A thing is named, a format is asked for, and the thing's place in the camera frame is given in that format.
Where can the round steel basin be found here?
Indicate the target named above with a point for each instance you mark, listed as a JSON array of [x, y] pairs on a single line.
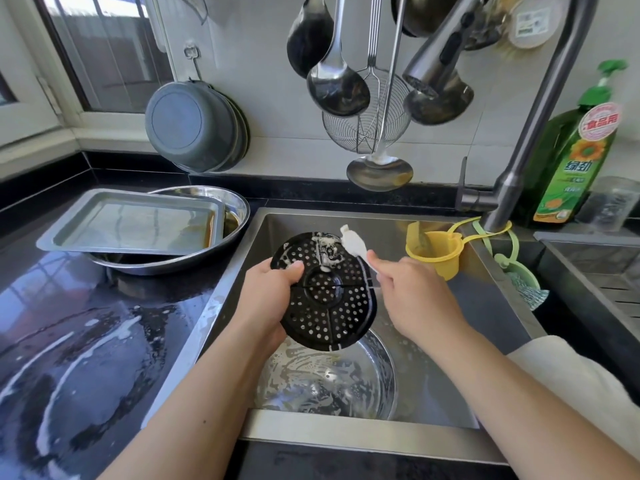
[[238, 210]]

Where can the person's left forearm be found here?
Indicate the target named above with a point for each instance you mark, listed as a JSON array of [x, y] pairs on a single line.
[[190, 420]]

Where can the white dish brush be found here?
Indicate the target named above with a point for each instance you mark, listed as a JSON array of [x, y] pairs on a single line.
[[535, 25]]

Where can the grey hanging basin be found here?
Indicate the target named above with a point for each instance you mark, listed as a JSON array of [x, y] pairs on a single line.
[[192, 125]]

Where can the white dish rag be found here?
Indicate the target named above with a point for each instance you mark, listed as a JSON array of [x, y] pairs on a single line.
[[585, 390]]

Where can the hanging steel ladles and skimmer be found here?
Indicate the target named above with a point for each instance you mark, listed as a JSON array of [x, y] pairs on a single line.
[[308, 45]]

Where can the person's left hand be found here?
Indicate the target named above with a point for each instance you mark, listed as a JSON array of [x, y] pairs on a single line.
[[265, 300]]

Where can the steel soup ladle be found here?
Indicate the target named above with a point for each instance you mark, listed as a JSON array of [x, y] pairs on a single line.
[[338, 90]]

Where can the yellow hanging sink cup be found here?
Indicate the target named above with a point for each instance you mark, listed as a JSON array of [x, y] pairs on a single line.
[[435, 255]]

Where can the white hanging cloth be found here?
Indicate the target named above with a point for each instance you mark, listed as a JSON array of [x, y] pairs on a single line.
[[185, 5]]

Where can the person's right forearm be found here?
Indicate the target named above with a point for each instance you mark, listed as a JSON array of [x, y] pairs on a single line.
[[545, 410]]

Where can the green dish soap bottle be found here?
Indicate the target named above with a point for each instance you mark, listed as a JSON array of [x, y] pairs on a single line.
[[578, 160]]

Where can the stainless steel sink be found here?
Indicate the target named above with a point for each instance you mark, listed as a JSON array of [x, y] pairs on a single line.
[[480, 355]]

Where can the black round steamer rack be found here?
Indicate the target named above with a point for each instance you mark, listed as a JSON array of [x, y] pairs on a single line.
[[320, 295]]

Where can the dark green hanging basin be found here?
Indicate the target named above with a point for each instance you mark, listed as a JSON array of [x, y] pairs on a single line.
[[244, 130]]

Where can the rectangular steel tray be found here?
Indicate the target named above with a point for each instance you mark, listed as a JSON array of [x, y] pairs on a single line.
[[130, 225]]

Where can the person's right hand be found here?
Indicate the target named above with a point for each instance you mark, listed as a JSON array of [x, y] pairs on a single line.
[[415, 295]]

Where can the round steel pan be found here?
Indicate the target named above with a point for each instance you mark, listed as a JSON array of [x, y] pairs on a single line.
[[320, 380]]

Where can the steel gooseneck faucet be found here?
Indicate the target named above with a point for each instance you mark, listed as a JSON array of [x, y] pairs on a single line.
[[545, 105]]

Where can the green hanging sponge holder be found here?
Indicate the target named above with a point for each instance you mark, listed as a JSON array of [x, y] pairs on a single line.
[[525, 280]]

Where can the steel wall hook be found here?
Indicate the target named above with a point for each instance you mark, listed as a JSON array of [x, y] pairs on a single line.
[[192, 60]]

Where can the clear plastic cup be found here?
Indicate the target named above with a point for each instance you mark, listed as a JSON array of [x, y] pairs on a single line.
[[612, 205]]

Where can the white cleaning brush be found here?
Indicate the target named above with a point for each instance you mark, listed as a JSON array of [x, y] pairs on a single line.
[[352, 240]]

